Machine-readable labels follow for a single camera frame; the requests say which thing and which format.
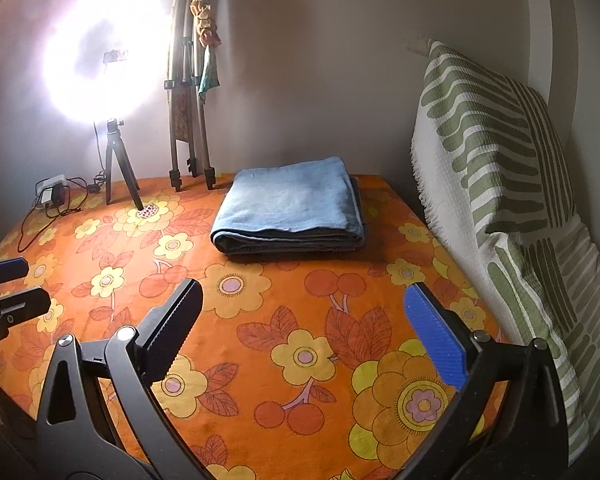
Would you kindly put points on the folded grey tripod stand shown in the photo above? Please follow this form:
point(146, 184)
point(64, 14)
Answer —
point(172, 110)

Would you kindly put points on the black power adapter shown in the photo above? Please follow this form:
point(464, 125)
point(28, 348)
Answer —
point(59, 196)

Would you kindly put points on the green striped white pillow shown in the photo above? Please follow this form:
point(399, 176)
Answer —
point(480, 135)

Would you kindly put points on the white charger plug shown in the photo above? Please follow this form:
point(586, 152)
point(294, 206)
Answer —
point(45, 197)

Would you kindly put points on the light blue denim pants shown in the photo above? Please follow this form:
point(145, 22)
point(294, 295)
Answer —
point(290, 200)

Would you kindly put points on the orange floral bedspread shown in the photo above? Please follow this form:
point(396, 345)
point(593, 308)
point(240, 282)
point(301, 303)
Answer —
point(280, 290)

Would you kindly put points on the small black tripod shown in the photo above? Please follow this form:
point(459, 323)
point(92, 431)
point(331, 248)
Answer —
point(114, 145)

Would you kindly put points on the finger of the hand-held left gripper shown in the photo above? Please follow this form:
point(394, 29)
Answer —
point(7, 269)
point(20, 305)

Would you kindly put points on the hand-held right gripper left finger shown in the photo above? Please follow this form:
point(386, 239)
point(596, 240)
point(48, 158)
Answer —
point(172, 330)

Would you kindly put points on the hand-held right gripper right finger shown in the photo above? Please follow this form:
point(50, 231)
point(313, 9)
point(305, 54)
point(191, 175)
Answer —
point(437, 345)

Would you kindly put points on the white power strip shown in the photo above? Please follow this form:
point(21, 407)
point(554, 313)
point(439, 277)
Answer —
point(50, 180)

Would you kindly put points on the colourful patterned cloth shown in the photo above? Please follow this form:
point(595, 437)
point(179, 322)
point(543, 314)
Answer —
point(202, 10)

